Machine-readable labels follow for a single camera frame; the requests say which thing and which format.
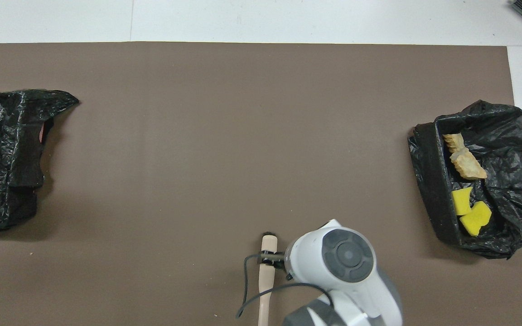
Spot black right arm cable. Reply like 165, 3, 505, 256
236, 253, 334, 319

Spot beige hand brush black bristles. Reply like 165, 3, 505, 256
257, 232, 279, 326

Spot beige foam chunk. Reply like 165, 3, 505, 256
442, 133, 468, 152
450, 149, 488, 180

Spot yellow sponge piece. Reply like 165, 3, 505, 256
451, 187, 473, 216
459, 201, 493, 237

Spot crumpled black garbage bag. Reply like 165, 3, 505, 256
0, 89, 80, 234

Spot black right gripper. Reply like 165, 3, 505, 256
256, 251, 294, 280

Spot brown table mat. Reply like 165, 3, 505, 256
0, 42, 522, 326

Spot open black bag lined bin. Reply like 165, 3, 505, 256
408, 100, 522, 259

